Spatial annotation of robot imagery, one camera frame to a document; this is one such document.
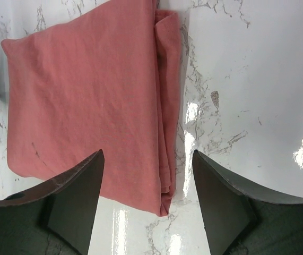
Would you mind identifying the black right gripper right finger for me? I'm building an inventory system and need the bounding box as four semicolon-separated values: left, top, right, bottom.
192;150;303;254

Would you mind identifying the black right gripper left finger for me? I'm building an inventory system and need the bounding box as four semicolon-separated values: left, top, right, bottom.
0;150;105;254

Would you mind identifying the salmon pink t shirt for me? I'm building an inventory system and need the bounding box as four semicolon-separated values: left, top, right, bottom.
1;1;181;216

